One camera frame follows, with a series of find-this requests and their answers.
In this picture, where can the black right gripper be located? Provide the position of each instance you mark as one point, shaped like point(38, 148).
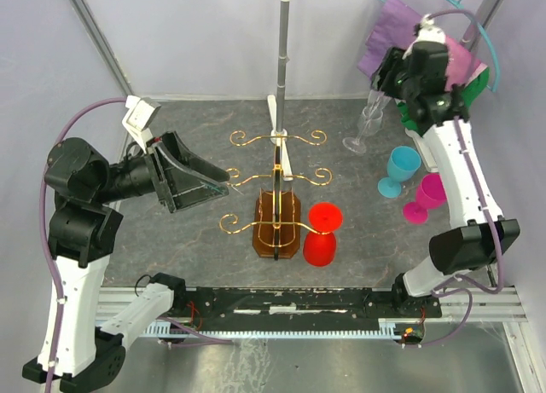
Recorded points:
point(392, 61)

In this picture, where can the purple frozen print cloth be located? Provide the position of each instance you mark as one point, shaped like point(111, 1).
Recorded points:
point(395, 28)

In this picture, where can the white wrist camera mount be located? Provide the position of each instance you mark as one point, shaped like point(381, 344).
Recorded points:
point(138, 118)
point(426, 31)

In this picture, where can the red wine glass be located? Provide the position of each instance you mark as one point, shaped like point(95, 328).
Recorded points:
point(320, 246)

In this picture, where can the magenta wine glass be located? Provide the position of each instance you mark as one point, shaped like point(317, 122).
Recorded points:
point(429, 195)

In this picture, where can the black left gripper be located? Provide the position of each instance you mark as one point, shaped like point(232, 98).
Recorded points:
point(171, 141)

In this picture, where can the blue wine glass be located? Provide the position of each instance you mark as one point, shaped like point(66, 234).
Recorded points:
point(402, 164)

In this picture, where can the green cloth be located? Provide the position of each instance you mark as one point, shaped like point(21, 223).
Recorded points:
point(469, 95)

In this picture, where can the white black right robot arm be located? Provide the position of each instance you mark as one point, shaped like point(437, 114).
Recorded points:
point(479, 233)

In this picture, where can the grey white clothes stand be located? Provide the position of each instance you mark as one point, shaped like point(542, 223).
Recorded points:
point(486, 11)

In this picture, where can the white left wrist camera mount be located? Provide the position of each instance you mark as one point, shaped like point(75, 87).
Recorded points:
point(138, 118)

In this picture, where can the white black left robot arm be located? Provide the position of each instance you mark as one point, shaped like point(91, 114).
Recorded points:
point(78, 355)

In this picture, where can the clear wine glass front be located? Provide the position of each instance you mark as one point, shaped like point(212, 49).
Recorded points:
point(377, 102)

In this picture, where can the gold wire wine glass rack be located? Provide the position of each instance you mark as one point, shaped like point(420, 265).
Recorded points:
point(277, 221)

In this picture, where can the clear wine glass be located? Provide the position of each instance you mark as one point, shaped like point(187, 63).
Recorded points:
point(369, 124)
point(377, 102)

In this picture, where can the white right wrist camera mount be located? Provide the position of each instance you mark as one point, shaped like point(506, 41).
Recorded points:
point(426, 31)

